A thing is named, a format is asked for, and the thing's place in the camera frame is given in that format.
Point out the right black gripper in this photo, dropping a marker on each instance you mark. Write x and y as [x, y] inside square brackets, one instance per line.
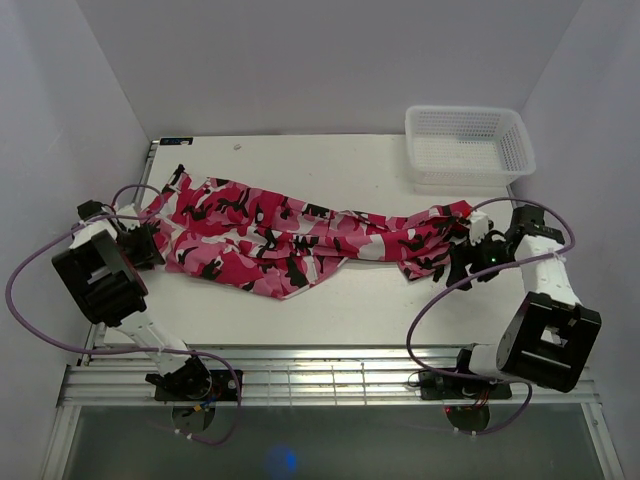
[463, 254]

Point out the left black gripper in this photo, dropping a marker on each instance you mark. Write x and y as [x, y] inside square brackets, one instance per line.
[148, 250]

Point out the pink camouflage trousers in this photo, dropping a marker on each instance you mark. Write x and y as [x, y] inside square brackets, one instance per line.
[273, 245]

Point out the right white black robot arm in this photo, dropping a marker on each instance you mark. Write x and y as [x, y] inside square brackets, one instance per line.
[551, 335]

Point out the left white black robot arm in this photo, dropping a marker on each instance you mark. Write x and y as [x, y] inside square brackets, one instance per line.
[101, 272]

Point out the white plastic mesh basket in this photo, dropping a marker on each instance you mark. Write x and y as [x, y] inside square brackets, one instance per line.
[467, 146]

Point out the small label sticker on table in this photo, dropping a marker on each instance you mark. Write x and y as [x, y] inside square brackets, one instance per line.
[175, 141]

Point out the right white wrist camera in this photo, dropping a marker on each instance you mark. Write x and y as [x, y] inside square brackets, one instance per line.
[479, 225]

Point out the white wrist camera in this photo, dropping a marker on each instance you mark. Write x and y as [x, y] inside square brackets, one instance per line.
[128, 217]
[479, 225]

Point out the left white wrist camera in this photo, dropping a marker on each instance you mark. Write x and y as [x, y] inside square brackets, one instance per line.
[128, 217]

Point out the aluminium frame rail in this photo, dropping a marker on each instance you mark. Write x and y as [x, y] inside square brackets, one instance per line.
[271, 377]

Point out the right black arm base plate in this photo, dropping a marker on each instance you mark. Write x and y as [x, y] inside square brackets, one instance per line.
[435, 386]

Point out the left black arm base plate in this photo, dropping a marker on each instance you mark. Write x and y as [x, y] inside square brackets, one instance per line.
[224, 388]

